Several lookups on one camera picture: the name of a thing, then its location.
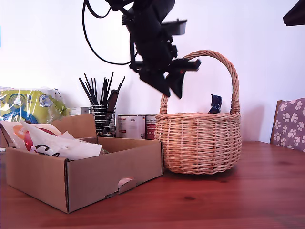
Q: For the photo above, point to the thin black stick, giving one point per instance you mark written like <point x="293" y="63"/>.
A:
<point x="103" y="90"/>
<point x="96" y="91"/>
<point x="120" y="84"/>
<point x="109" y="87"/>
<point x="90" y="88"/>
<point x="86" y="90"/>

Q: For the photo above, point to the tin can with white label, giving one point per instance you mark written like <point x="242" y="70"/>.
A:
<point x="131" y="126"/>

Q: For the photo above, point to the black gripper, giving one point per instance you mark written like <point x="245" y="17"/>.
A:
<point x="152" y="47"/>

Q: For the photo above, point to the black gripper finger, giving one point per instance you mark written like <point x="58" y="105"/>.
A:
<point x="296" y="14"/>

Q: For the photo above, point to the grey metal container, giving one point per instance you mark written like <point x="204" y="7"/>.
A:
<point x="86" y="110"/>

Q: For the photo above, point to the white labelled carton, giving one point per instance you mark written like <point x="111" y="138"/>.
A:
<point x="75" y="111"/>

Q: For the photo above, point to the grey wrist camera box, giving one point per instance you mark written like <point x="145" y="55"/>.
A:
<point x="177" y="26"/>

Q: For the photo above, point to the yellow green plastic wrapped package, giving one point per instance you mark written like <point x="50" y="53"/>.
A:
<point x="28" y="105"/>

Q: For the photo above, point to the white bag with black script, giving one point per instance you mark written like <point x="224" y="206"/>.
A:
<point x="81" y="149"/>

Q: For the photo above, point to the brown cardboard box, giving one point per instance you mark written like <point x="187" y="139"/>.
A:
<point x="107" y="174"/>

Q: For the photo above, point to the blue bag of Easter eggs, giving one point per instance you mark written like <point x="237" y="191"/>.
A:
<point x="215" y="103"/>

